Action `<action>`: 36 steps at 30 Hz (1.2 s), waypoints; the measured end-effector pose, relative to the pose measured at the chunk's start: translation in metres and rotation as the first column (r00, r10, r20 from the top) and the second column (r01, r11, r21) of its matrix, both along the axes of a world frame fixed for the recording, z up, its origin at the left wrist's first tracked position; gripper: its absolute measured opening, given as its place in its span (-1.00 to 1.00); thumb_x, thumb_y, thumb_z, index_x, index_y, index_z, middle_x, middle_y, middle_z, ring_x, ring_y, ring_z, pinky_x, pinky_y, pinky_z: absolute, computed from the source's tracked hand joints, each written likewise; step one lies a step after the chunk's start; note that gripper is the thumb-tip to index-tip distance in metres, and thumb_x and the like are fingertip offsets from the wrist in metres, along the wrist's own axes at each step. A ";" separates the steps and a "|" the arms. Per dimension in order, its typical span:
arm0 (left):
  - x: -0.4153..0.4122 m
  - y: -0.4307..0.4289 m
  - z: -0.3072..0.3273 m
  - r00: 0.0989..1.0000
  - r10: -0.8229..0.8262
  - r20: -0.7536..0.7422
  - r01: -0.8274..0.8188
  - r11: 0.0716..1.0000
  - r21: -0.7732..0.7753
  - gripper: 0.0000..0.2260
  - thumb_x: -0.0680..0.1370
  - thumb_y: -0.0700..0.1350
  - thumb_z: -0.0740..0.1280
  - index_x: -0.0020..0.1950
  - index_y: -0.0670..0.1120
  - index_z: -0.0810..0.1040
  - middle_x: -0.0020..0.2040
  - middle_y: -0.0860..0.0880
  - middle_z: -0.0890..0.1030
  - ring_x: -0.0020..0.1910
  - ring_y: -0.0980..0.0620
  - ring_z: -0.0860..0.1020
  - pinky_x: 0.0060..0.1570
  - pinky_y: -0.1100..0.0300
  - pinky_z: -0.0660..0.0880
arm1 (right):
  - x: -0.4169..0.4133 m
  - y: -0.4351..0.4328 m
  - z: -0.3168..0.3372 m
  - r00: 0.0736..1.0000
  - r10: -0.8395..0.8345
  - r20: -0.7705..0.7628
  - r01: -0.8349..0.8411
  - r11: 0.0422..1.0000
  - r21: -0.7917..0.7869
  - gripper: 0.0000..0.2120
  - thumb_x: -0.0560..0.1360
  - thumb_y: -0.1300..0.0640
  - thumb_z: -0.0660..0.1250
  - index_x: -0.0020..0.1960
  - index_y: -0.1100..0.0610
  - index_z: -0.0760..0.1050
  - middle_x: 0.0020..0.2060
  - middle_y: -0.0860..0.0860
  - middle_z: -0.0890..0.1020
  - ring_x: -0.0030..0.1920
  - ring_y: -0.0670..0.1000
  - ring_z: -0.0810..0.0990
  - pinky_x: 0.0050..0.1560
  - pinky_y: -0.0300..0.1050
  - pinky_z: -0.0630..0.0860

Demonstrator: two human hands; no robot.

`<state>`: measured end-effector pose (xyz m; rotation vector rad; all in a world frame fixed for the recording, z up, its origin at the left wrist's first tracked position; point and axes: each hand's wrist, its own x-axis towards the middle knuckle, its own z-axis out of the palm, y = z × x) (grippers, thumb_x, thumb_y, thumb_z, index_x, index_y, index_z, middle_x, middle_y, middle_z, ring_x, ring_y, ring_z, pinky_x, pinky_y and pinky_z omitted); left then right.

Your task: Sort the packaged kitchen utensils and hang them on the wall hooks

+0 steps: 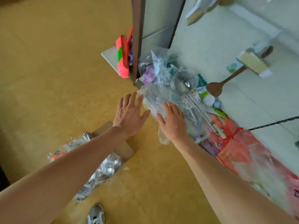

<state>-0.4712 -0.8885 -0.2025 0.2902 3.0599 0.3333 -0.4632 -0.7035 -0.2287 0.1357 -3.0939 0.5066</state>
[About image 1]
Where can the wooden brushes hanging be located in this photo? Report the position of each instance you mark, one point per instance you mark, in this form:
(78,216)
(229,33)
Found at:
(198,12)

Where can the red plastic wrapped packets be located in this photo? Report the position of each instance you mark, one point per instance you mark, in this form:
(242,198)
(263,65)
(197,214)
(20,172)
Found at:
(243,154)

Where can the person's right hand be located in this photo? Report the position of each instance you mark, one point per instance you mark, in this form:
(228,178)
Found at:
(174,124)

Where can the person's left hand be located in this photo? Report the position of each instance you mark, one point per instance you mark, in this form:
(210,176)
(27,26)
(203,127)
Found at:
(130,116)

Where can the person's right forearm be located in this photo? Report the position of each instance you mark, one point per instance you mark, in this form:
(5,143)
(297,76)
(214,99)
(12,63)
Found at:
(233,184)

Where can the large steel strainer ladle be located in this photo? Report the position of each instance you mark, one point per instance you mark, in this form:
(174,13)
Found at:
(184,81)

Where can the pink green broom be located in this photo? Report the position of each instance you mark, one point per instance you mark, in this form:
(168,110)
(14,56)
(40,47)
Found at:
(123,57)
(138,39)

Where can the dark wooden spatula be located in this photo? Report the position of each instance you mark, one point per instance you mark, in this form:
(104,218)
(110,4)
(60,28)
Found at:
(215,87)

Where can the pile of plastic wrapped utensils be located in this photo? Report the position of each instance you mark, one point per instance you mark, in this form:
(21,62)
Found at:
(159,81)

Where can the person's left forearm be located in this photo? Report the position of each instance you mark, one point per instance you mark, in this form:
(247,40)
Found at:
(56,184)

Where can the grey white sneaker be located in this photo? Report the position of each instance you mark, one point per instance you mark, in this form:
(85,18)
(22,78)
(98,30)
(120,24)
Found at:
(96,215)

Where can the white flat board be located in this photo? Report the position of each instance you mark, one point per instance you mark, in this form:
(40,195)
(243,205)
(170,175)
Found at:
(110,59)

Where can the pile of packaged utensils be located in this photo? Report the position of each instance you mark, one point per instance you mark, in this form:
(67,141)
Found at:
(105,172)

